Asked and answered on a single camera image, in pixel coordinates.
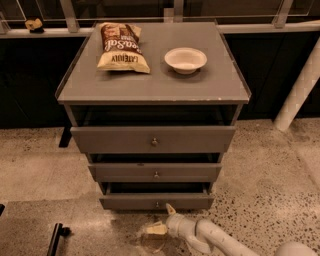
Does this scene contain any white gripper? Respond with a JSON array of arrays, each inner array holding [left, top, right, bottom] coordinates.
[[145, 203, 205, 253]]

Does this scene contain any grey bottom drawer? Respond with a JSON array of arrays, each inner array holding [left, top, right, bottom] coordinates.
[[100, 182, 213, 210]]

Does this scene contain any grey drawer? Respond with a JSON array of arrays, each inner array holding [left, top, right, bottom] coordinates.
[[89, 163, 222, 182], [100, 182, 213, 210], [71, 126, 235, 154]]

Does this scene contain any grey middle drawer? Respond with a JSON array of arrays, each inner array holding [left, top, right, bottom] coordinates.
[[89, 163, 222, 182]]

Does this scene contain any grey drawer cabinet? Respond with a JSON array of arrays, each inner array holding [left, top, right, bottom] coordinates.
[[54, 21, 252, 201]]

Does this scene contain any grey top drawer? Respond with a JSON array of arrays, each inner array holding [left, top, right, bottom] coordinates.
[[71, 126, 235, 154]]

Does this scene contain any black bar on floor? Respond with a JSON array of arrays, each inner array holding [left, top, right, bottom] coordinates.
[[47, 223, 71, 256]]

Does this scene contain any white paper bowl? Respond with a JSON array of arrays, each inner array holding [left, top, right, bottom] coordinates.
[[164, 47, 207, 75]]

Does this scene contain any brown chip bag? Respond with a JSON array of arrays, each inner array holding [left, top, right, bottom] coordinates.
[[97, 22, 150, 74]]

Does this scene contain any grey metal railing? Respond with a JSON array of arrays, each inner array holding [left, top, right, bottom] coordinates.
[[0, 0, 320, 38]]

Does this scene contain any small yellow black object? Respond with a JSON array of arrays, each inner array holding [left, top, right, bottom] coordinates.
[[25, 18, 44, 33]]

